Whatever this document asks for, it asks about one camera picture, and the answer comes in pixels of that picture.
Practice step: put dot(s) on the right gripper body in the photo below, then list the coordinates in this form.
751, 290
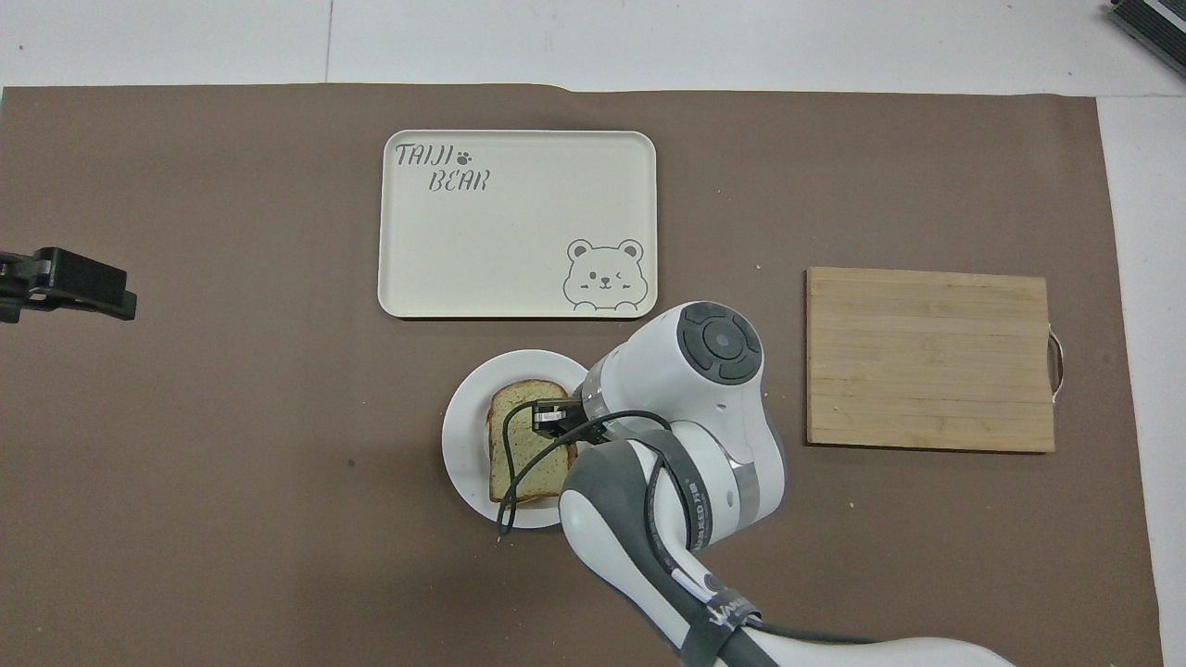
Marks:
556, 412

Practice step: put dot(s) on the toasted bread slice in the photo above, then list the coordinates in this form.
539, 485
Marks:
519, 463

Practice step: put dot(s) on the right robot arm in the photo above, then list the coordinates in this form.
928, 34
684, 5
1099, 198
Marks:
649, 371

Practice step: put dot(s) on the white round plate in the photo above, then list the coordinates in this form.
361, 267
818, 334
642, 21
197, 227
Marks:
463, 435

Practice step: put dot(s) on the cream tray with bear print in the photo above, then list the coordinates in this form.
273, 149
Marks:
500, 241

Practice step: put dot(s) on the wooden cutting board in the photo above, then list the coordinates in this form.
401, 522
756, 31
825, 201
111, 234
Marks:
927, 361

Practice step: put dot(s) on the black stand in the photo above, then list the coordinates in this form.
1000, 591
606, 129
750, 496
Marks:
1154, 20

